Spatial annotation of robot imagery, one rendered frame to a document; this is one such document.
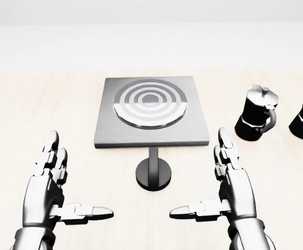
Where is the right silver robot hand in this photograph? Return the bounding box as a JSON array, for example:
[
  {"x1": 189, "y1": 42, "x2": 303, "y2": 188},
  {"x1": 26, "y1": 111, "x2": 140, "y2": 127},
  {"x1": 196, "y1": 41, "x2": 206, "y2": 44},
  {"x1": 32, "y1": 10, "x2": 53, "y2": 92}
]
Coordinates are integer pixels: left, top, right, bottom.
[{"x1": 169, "y1": 127, "x2": 258, "y2": 225}]

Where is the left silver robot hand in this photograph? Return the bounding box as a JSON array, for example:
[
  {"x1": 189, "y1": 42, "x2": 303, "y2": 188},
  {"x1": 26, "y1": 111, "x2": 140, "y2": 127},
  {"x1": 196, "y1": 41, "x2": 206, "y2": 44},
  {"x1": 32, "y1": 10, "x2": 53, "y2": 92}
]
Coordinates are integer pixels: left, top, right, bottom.
[{"x1": 21, "y1": 130, "x2": 115, "y2": 230}]

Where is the flat grey stove plate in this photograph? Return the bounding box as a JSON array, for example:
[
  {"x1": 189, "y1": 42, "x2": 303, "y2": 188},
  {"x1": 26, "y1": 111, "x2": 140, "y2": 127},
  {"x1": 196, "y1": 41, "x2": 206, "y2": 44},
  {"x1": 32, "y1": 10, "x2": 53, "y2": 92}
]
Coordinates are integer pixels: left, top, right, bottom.
[{"x1": 94, "y1": 76, "x2": 210, "y2": 149}]

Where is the round black stove knob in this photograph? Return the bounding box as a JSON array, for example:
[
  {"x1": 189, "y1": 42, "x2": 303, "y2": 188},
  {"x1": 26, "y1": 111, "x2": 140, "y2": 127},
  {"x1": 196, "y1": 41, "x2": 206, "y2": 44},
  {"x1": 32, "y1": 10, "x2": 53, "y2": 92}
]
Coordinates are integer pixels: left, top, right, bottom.
[{"x1": 135, "y1": 147, "x2": 173, "y2": 191}]

